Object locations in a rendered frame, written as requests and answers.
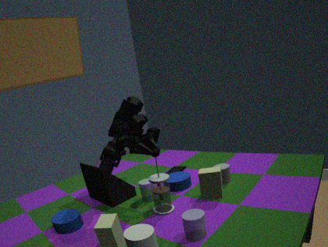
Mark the blue short cylinder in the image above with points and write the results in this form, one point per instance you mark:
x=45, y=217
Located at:
x=179, y=181
x=67, y=221

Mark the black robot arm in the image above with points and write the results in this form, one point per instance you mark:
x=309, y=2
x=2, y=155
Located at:
x=127, y=114

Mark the olive green block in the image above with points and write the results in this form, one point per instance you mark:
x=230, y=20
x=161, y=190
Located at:
x=109, y=231
x=210, y=180

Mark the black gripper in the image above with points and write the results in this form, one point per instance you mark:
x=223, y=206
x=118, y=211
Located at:
x=138, y=143

